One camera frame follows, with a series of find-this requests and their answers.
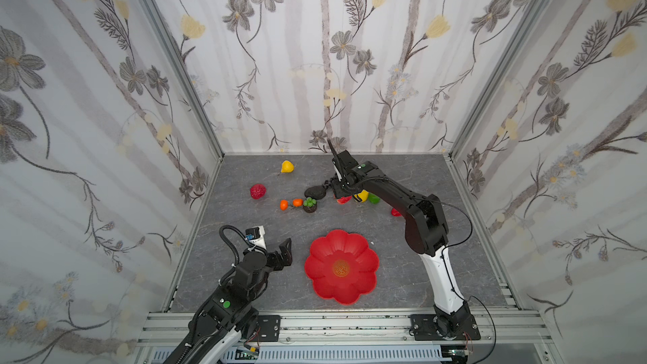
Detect red apple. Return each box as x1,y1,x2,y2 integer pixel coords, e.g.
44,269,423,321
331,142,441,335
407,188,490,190
336,196,353,205

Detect dark avocado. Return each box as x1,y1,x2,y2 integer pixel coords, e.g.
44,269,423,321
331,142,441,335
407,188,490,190
304,185,327,201

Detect red flower-shaped bowl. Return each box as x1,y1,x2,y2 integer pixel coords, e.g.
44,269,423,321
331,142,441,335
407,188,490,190
304,229,380,305

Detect dark red raspberry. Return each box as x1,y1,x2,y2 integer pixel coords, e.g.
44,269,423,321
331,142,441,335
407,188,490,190
249,184,267,200

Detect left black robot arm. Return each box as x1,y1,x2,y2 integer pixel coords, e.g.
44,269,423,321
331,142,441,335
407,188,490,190
165,238,293,363

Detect black grape bunch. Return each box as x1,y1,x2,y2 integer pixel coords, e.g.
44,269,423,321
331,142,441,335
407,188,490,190
323,175,340,191

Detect yellow lemon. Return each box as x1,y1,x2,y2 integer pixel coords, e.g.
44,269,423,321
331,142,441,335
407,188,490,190
356,190,370,202

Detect green pepper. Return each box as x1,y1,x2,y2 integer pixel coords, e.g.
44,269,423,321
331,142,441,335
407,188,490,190
368,193,381,204

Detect dark mangosteen green top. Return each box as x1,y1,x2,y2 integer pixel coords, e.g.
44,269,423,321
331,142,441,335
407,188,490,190
303,197,318,213

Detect small yellow pear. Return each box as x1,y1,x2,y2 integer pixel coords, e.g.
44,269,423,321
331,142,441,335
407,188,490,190
281,160,295,174

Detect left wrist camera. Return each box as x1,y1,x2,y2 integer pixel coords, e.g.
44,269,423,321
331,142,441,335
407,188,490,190
245,226,266,249

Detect white vented cable duct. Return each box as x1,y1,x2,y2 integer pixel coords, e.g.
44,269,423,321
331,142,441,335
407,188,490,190
148,345,453,364

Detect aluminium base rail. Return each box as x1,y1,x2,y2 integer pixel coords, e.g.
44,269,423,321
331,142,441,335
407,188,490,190
133,307,552,364

